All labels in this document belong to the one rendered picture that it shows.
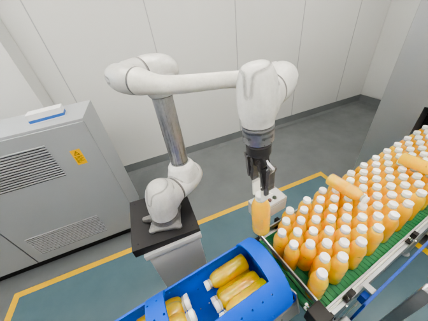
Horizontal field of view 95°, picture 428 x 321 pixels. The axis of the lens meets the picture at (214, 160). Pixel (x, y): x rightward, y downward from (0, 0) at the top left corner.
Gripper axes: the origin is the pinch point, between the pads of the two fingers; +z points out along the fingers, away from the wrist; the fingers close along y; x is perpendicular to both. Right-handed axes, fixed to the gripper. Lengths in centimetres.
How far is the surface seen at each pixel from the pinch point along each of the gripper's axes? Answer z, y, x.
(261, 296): 25.9, 18.4, -15.3
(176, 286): 34, -4, -41
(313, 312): 47, 27, 2
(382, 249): 59, 25, 57
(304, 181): 147, -92, 146
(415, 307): 50, 45, 36
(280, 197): 36.2, -17.0, 27.3
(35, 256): 114, -154, -168
